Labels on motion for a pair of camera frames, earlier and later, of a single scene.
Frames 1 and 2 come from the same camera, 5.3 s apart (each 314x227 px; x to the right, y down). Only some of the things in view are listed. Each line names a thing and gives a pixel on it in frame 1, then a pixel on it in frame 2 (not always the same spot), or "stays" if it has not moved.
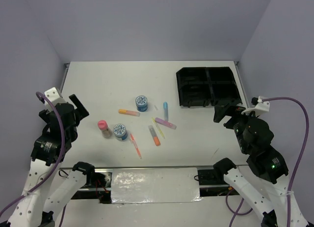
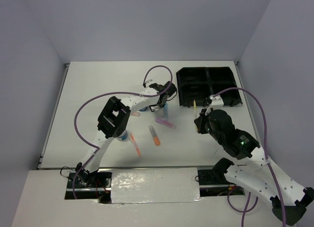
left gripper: (81, 110) -> (153, 108)
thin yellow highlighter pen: (154, 120) -> (195, 112)
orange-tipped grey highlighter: (154, 135) stays
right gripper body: (236, 122) -> (203, 126)
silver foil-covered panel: (155, 185) stays
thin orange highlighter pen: (132, 139) stays
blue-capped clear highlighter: (165, 105) stays
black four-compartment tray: (203, 86) stays
